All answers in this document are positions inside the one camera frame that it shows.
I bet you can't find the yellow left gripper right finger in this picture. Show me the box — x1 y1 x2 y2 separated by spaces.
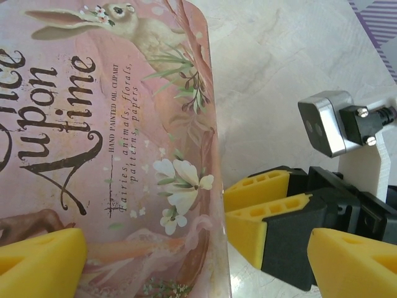
306 228 397 298

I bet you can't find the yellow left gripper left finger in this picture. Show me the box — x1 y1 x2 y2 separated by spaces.
0 228 88 298

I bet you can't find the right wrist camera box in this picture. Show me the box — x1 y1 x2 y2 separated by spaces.
297 90 356 158

